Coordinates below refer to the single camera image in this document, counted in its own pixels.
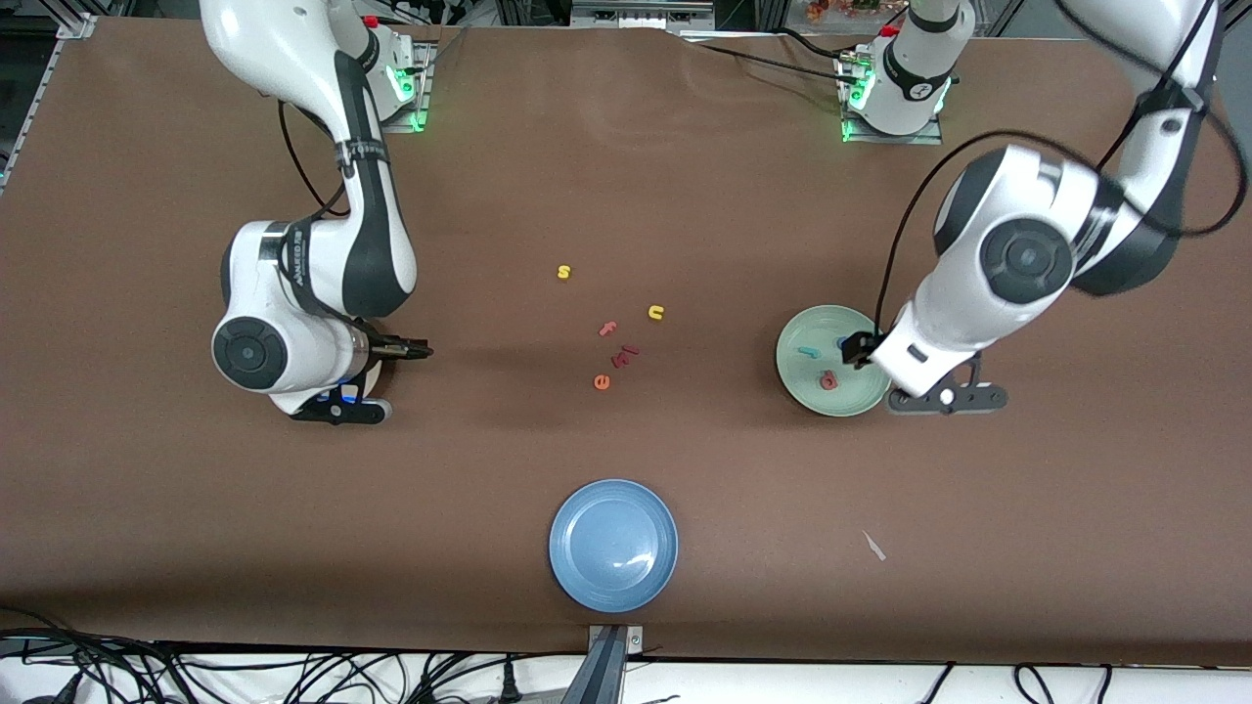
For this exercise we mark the black power plug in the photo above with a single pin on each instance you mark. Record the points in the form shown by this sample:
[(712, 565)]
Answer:
[(509, 689)]

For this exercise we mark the brown paper table cover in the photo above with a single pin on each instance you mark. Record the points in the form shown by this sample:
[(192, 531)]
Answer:
[(196, 508)]

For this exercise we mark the grey aluminium camera pole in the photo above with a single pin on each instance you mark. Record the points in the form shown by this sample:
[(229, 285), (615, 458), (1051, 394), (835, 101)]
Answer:
[(606, 670)]

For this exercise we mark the aluminium frame corner bracket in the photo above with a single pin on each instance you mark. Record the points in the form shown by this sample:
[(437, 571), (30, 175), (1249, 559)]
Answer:
[(78, 26)]

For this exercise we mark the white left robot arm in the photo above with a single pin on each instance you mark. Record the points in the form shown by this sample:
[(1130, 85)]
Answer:
[(1056, 186)]

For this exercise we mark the white paper scrap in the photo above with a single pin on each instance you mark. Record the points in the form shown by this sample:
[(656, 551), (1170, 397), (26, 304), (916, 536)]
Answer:
[(873, 546)]

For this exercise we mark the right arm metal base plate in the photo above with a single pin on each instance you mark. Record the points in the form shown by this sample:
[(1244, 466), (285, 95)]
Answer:
[(424, 88)]

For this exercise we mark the orange background item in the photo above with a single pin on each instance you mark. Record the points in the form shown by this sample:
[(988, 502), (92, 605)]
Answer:
[(841, 10)]

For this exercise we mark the grey metal box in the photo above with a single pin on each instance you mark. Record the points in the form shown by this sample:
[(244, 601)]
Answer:
[(641, 12)]

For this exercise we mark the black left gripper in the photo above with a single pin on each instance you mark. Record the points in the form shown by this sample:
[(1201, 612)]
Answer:
[(858, 348)]

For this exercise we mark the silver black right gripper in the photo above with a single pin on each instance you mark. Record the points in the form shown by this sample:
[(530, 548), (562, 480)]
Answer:
[(389, 347)]

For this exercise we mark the green plate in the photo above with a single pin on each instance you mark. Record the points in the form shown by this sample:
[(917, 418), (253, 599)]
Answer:
[(802, 386)]

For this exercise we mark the blue plate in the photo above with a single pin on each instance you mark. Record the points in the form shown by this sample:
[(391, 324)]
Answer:
[(613, 546)]

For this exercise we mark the aluminium frame rail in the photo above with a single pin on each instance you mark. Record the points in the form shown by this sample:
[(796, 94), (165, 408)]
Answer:
[(29, 112)]

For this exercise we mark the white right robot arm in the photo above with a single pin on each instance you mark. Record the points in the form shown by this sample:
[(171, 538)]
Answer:
[(293, 264)]

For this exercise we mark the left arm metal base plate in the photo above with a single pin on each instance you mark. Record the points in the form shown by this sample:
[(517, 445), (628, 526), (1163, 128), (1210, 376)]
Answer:
[(919, 140)]

